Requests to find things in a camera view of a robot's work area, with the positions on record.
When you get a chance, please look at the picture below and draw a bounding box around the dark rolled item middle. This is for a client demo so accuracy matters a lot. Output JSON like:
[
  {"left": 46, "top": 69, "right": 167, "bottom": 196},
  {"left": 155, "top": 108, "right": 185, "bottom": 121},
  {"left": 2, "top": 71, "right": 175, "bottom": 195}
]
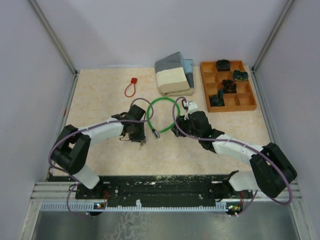
[{"left": 222, "top": 79, "right": 237, "bottom": 94}]

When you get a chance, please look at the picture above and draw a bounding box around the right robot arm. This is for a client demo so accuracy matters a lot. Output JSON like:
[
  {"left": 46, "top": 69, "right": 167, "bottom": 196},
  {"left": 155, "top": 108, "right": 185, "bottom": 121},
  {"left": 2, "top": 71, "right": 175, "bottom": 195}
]
[{"left": 172, "top": 111, "right": 298, "bottom": 199}]

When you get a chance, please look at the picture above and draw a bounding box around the dark rolled item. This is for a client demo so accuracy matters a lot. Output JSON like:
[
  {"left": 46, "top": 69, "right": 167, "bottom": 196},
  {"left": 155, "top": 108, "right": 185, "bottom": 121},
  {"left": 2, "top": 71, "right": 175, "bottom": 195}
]
[
  {"left": 215, "top": 59, "right": 231, "bottom": 72},
  {"left": 222, "top": 79, "right": 237, "bottom": 94},
  {"left": 209, "top": 88, "right": 225, "bottom": 107},
  {"left": 232, "top": 70, "right": 249, "bottom": 82}
]

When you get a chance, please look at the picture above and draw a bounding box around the aluminium frame post right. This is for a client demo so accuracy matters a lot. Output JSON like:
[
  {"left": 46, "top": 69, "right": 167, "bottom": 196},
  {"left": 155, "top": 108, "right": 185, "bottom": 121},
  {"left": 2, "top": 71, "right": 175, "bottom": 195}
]
[{"left": 251, "top": 0, "right": 296, "bottom": 73}]

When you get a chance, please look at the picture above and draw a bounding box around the folded grey beige cloth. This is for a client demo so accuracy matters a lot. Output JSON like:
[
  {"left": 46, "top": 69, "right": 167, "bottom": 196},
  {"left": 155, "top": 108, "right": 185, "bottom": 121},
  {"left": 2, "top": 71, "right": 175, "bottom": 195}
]
[{"left": 154, "top": 51, "right": 195, "bottom": 97}]

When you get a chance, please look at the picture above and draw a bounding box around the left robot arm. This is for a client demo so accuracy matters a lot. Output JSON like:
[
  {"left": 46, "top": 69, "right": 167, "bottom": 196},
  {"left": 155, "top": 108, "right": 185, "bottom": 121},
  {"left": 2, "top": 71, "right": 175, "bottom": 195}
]
[{"left": 49, "top": 104, "right": 146, "bottom": 199}]

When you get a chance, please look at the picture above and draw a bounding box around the red cable seal lock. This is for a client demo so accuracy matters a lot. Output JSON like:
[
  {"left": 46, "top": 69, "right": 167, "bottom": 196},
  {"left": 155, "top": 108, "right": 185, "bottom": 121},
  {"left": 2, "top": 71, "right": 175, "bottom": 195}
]
[{"left": 124, "top": 77, "right": 138, "bottom": 98}]

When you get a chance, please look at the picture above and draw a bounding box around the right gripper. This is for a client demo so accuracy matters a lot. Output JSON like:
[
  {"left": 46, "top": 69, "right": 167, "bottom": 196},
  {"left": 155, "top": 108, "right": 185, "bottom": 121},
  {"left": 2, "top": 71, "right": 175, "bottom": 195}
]
[{"left": 171, "top": 114, "right": 202, "bottom": 139}]

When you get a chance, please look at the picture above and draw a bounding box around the wooden compartment tray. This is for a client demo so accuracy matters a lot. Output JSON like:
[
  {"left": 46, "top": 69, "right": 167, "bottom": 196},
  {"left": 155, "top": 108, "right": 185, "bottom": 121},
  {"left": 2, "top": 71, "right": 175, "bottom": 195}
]
[{"left": 200, "top": 59, "right": 257, "bottom": 113}]

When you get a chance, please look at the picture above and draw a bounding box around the dark rolled item right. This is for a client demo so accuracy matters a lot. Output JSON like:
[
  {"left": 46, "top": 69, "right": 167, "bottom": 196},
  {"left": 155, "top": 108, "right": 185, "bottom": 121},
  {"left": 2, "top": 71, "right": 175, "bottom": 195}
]
[{"left": 232, "top": 70, "right": 249, "bottom": 82}]

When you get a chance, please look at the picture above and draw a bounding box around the green cable lock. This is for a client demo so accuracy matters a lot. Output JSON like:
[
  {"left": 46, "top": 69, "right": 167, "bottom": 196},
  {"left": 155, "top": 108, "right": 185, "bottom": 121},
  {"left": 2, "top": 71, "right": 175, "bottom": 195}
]
[{"left": 146, "top": 97, "right": 181, "bottom": 139}]

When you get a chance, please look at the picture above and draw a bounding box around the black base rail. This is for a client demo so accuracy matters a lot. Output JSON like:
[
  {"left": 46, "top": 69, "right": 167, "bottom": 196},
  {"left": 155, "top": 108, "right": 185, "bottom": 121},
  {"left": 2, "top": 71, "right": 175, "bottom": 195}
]
[{"left": 75, "top": 174, "right": 253, "bottom": 208}]

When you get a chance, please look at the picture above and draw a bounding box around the dark rolled item lower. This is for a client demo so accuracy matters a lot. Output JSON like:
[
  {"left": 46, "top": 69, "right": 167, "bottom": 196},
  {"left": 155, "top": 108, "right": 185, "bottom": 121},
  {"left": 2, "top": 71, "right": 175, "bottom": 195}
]
[{"left": 209, "top": 88, "right": 225, "bottom": 107}]

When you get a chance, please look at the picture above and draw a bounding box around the aluminium frame post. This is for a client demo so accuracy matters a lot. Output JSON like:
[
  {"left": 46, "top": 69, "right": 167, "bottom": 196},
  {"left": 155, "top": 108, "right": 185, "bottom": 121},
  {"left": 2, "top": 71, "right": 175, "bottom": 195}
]
[
  {"left": 27, "top": 0, "right": 78, "bottom": 75},
  {"left": 251, "top": 0, "right": 296, "bottom": 73}
]

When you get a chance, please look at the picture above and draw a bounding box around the aluminium frame post left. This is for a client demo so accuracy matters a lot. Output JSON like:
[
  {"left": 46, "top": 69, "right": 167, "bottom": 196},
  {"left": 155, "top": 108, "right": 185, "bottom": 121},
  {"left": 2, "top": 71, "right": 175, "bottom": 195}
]
[{"left": 27, "top": 0, "right": 78, "bottom": 75}]

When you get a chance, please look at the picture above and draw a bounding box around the dark rolled item top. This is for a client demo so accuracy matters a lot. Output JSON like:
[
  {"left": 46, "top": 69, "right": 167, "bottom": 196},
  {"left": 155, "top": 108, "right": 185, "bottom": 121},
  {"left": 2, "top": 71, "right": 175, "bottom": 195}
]
[{"left": 215, "top": 59, "right": 231, "bottom": 72}]

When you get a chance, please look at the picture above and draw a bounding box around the small silver key pair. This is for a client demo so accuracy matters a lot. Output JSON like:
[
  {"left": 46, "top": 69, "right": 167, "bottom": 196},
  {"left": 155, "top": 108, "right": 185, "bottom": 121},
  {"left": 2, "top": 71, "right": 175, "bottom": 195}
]
[{"left": 139, "top": 140, "right": 146, "bottom": 150}]

